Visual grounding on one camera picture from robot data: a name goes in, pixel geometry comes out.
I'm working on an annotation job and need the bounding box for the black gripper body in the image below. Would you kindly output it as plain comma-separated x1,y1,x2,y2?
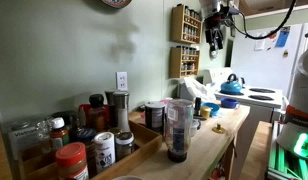
204,14,228,44

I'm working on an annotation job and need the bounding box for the white and black container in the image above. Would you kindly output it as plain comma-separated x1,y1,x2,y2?
144,101,166,135

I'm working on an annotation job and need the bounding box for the red container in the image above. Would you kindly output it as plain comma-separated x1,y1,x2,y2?
77,103,110,128

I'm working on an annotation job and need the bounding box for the white paper on fridge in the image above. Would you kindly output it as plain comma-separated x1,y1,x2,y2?
253,33,266,52

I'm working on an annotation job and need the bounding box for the white crumpled cloth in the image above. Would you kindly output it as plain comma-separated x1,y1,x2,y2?
178,76,218,104

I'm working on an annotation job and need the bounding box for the white refrigerator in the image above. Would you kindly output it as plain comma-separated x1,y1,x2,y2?
229,22,308,101

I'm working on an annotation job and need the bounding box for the light blue bowl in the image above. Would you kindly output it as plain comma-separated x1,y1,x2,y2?
201,102,221,117

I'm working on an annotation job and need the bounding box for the small black bottle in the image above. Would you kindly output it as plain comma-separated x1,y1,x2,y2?
193,96,208,121

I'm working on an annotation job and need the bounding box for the black stove burner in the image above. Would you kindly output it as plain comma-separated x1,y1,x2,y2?
248,87,277,94
247,94,275,102

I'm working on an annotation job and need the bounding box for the blue paper on fridge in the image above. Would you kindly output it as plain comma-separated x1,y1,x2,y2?
275,26,291,48

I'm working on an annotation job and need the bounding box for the gold metal cup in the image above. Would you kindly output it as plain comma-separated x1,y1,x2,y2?
200,105,213,119

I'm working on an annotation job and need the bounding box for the white stove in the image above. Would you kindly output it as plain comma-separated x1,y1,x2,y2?
203,67,284,180

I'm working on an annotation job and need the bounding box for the small white cup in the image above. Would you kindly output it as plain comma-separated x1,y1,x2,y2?
189,118,202,137

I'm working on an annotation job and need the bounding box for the brass knob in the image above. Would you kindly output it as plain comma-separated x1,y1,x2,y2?
211,123,226,135

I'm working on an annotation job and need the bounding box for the upside-down clear sauce bottle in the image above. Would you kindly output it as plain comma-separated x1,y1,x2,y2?
164,98,195,164

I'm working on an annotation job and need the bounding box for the wooden butcher block table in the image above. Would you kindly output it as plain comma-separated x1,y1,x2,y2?
90,103,252,180

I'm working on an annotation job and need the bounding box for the steel salt grinder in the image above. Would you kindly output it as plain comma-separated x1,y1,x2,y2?
112,91,132,133

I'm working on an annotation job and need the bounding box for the steel pepper grinder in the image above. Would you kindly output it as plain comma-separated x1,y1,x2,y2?
104,89,118,128

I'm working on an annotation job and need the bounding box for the wooden spice tray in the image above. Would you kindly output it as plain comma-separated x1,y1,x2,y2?
17,119,163,180

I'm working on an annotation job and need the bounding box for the glass jar metal lid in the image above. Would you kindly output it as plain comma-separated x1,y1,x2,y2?
114,131,136,161

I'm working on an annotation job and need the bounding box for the dark sauce bottle black cap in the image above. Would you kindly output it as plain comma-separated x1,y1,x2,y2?
86,93,108,133

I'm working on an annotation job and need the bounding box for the white spice shaker black print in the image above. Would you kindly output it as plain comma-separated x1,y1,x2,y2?
93,131,117,174

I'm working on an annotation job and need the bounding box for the white bowl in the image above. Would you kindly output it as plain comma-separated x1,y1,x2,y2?
112,175,144,180

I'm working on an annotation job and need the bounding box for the blue lid jar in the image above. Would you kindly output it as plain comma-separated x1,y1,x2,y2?
75,128,98,178

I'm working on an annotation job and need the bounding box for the small bottle white cap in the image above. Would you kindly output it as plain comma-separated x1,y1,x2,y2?
48,116,71,150

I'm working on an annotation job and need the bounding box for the red lid jar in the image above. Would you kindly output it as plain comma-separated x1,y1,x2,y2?
54,141,90,180

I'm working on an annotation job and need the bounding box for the white printed box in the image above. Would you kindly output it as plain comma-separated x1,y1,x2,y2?
7,121,42,161

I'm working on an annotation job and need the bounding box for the blue kettle black handle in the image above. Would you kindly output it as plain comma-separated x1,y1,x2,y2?
220,73,244,95

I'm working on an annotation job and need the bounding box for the blue measuring cup with handle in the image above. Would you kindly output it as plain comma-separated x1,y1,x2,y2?
220,97,241,110

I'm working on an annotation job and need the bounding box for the white wall outlet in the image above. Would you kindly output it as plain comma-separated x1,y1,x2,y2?
115,71,129,92

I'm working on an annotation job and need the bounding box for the decorative wall plate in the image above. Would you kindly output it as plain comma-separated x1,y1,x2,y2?
100,0,133,9

